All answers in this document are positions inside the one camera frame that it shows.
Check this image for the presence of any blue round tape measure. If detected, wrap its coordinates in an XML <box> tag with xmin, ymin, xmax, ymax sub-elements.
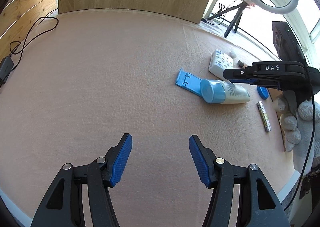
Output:
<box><xmin>257</xmin><ymin>86</ymin><xmax>269</xmax><ymax>100</ymax></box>

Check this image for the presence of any patterned tissue pack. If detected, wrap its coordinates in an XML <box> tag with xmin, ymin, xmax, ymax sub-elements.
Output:
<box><xmin>208</xmin><ymin>49</ymin><xmax>234</xmax><ymax>81</ymax></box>

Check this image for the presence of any white sunscreen bottle blue cap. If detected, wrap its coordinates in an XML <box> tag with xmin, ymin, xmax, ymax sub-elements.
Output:
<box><xmin>200</xmin><ymin>79</ymin><xmax>251</xmax><ymax>104</ymax></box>

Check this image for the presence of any patterned lighter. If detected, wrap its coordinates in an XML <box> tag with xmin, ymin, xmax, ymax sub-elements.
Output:
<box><xmin>256</xmin><ymin>101</ymin><xmax>272</xmax><ymax>132</ymax></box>

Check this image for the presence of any blue plastic phone stand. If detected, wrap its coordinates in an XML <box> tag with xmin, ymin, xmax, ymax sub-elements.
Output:
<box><xmin>175</xmin><ymin>68</ymin><xmax>202</xmax><ymax>97</ymax></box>

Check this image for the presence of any right white gloved hand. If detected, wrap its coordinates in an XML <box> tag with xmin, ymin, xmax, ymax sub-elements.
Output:
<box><xmin>273</xmin><ymin>94</ymin><xmax>319</xmax><ymax>176</ymax></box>

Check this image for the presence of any white small cap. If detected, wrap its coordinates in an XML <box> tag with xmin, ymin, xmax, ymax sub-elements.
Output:
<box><xmin>229</xmin><ymin>51</ymin><xmax>237</xmax><ymax>59</ymax></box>

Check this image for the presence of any checkered bed sheet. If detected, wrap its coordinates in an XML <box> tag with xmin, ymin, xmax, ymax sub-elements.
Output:
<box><xmin>199</xmin><ymin>19</ymin><xmax>276</xmax><ymax>60</ymax></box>

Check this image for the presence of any black tripod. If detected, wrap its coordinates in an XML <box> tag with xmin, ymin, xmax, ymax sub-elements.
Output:
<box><xmin>206</xmin><ymin>0</ymin><xmax>248</xmax><ymax>38</ymax></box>

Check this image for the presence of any pine slatted headboard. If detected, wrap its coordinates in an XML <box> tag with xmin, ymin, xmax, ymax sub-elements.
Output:
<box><xmin>1</xmin><ymin>0</ymin><xmax>57</xmax><ymax>58</ymax></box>

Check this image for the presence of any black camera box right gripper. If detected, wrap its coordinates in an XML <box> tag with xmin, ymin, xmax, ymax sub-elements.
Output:
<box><xmin>272</xmin><ymin>22</ymin><xmax>304</xmax><ymax>62</ymax></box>

